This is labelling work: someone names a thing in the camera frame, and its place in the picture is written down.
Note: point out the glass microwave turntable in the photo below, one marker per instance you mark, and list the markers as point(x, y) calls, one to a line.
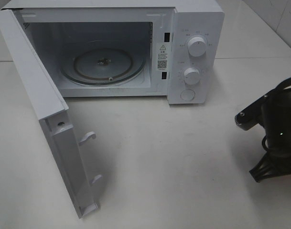
point(100, 63)

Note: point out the upper white power knob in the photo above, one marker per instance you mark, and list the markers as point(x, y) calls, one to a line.
point(197, 46)

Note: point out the white microwave oven body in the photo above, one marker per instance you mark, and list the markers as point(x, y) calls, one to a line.
point(162, 26)

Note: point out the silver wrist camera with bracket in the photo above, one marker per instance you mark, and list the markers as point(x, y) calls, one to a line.
point(251, 115)

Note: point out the white timer knob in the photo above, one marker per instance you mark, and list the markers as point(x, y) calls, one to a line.
point(191, 76)

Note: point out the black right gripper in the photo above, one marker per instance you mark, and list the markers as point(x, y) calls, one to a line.
point(277, 160)

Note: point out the round white door release button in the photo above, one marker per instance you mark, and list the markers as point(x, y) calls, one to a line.
point(187, 95)

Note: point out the white microwave door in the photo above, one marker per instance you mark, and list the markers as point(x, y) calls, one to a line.
point(51, 111)

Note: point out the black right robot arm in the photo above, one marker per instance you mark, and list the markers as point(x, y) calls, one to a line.
point(281, 95)

